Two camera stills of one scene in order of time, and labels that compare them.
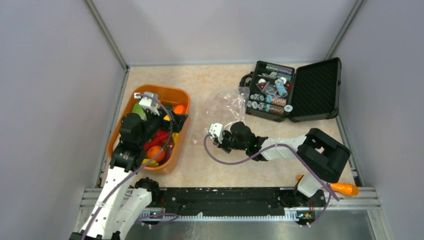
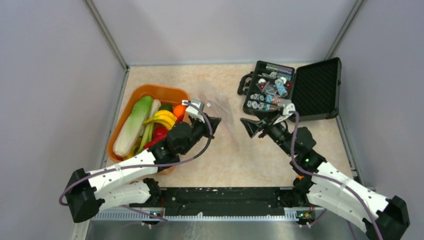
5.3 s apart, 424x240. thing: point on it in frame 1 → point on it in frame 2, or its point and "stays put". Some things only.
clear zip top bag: (237, 105) → (218, 104)
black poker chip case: (310, 91) stays put
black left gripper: (175, 125) → (203, 124)
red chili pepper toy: (160, 137) stays put
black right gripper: (223, 145) → (253, 127)
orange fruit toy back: (180, 109) stays put
